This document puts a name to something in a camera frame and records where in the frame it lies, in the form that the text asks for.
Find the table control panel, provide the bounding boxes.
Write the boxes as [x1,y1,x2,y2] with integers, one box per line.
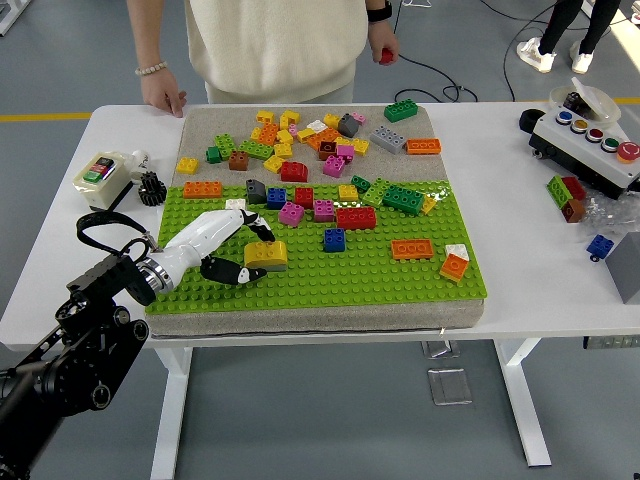
[581,334,640,351]

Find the clear plastic container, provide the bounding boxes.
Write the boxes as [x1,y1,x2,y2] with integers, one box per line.
[548,76,622,125]

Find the white push-button control box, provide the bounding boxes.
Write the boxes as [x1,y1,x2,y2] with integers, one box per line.
[528,106,640,200]

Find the orange toy brick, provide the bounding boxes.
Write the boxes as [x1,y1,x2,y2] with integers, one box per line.
[305,127,342,153]

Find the orange and yellow brick stack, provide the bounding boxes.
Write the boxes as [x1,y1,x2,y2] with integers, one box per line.
[439,253,470,286]

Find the person's left hand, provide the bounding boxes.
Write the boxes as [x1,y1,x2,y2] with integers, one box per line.
[368,22,401,66]

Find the person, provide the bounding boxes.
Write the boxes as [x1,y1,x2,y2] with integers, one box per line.
[183,0,370,105]
[516,0,620,75]

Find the black tape roll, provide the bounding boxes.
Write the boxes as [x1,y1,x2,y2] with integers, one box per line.
[518,108,547,135]

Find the white furniture frame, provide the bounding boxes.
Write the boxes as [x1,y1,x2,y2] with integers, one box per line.
[0,0,25,37]

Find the dark green eight-stud brick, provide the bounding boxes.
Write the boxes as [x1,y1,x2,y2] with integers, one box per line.
[382,183,427,217]
[383,98,421,124]

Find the green studded baseplate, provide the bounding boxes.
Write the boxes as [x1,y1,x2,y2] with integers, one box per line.
[142,179,489,314]

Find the crumpled clear plastic bag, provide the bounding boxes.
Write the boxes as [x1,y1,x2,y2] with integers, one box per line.
[574,192,640,239]

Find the yellow arched brick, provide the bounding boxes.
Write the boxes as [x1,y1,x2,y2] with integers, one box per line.
[243,240,290,269]

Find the black gear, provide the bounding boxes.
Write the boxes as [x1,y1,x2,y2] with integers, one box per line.
[136,170,168,207]

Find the white table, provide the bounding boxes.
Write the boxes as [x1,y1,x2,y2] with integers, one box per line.
[0,102,640,480]

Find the black floor cable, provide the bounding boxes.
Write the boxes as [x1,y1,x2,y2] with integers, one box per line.
[392,0,470,105]
[500,0,559,103]

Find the black wristwatch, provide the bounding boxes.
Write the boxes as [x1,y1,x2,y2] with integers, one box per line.
[366,0,394,24]

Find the red arched brick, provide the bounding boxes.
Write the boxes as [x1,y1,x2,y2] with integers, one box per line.
[280,160,310,183]

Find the light green eight-stud brick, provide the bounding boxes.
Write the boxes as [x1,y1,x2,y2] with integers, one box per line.
[360,178,391,209]
[238,139,276,161]

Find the red toy brick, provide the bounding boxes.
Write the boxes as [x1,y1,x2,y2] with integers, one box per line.
[560,175,588,201]

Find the blue brick with ring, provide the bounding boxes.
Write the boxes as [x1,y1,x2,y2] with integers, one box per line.
[585,233,616,262]

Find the cream switch box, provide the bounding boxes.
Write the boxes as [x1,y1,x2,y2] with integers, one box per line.
[72,150,135,213]

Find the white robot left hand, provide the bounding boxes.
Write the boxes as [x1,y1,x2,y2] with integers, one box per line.
[148,208,277,292]

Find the grey-brown foam mat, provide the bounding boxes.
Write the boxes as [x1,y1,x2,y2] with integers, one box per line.
[142,104,489,340]

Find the person's right hand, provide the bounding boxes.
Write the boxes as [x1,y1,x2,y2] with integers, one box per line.
[141,67,188,119]

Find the dark grey sloped brick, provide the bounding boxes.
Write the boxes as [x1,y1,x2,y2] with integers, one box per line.
[245,178,269,206]
[337,113,361,139]

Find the pink four-stud brick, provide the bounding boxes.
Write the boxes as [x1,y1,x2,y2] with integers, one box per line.
[312,198,337,223]
[277,200,306,227]
[322,155,348,179]

